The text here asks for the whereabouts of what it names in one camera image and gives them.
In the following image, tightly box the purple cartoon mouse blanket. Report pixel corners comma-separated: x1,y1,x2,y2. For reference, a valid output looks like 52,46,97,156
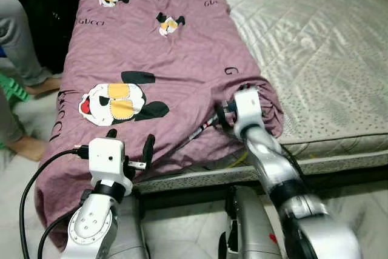
33,0,284,251

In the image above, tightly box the grey robot left leg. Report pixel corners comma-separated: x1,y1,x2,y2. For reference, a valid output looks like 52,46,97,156
109,186,149,259

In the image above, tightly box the grey robot leg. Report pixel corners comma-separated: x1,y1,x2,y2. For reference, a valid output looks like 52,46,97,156
109,186,149,259
221,185,283,259

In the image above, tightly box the green plastic stool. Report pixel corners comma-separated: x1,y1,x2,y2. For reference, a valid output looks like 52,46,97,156
0,72,28,102

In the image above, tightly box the beige quilted mattress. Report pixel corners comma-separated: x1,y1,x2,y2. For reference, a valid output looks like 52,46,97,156
130,0,388,196

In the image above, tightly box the grey robot right leg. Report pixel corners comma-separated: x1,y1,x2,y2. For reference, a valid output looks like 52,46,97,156
221,185,283,259

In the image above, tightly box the person in grey trousers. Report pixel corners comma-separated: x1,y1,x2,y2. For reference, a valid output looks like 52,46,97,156
0,0,61,161

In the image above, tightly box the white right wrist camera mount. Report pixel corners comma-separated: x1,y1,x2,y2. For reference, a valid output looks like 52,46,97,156
233,88,264,138

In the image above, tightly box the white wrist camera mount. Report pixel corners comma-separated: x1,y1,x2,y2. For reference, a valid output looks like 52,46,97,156
233,88,264,138
89,138,134,187

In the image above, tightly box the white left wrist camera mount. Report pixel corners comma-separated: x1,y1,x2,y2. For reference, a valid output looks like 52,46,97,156
89,138,134,187

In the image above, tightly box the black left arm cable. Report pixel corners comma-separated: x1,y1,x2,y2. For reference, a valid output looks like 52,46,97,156
19,145,90,259

